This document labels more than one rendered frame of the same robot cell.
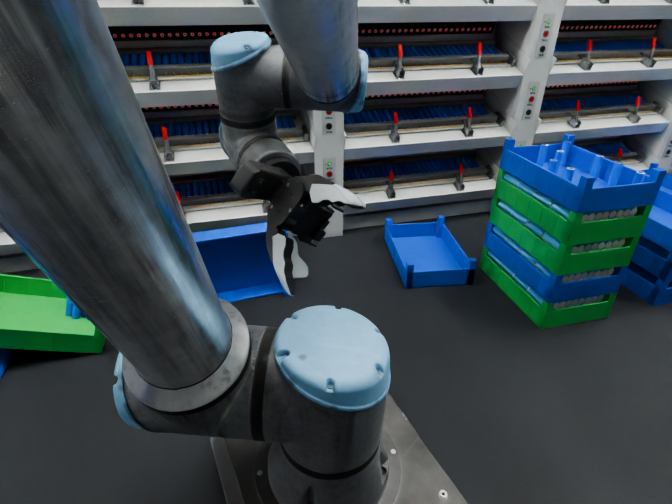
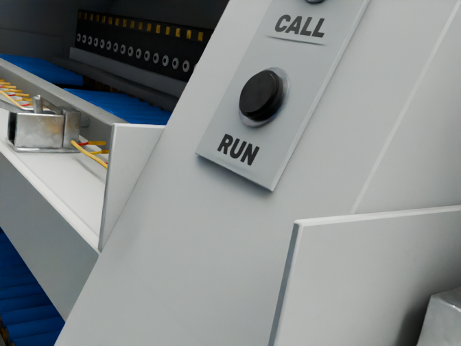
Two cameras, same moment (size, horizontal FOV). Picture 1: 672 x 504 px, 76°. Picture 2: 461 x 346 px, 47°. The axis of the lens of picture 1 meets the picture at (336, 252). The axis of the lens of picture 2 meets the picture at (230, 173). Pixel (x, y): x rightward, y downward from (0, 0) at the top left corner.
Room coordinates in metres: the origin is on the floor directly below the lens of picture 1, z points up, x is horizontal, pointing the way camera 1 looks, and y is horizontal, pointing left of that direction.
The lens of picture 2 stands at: (1.25, -0.13, 0.75)
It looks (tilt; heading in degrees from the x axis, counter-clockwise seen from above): 0 degrees down; 65
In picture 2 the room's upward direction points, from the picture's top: 27 degrees clockwise
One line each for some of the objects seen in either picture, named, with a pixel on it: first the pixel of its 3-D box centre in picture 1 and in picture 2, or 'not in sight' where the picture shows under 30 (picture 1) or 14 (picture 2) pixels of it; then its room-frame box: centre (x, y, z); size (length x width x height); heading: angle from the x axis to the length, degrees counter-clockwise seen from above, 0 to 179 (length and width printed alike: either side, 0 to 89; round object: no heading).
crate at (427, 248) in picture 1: (425, 248); not in sight; (1.17, -0.28, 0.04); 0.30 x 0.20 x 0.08; 6
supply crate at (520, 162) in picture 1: (573, 168); not in sight; (1.00, -0.58, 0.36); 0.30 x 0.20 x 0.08; 14
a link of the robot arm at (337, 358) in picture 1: (325, 383); not in sight; (0.41, 0.01, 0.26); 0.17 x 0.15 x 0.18; 86
